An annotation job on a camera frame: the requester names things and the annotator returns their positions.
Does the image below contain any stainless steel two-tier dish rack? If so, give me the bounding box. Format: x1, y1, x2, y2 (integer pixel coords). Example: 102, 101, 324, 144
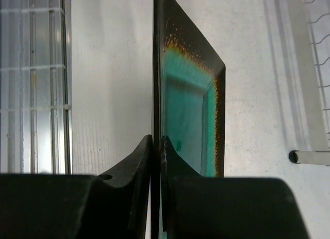
287, 0, 329, 166

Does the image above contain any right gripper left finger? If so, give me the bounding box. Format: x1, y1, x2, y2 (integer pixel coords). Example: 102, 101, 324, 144
1, 135, 152, 238

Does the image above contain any dark square plate gold rim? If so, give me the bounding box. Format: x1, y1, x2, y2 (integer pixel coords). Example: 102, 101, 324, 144
151, 0, 226, 238

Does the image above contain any aluminium front rail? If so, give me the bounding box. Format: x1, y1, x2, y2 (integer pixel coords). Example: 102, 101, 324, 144
1, 0, 72, 174

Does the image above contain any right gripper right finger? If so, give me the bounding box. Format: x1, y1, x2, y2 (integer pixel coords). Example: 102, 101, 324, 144
161, 136, 309, 238

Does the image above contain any green square dish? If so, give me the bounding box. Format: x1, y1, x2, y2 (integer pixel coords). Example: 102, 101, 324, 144
159, 49, 220, 234

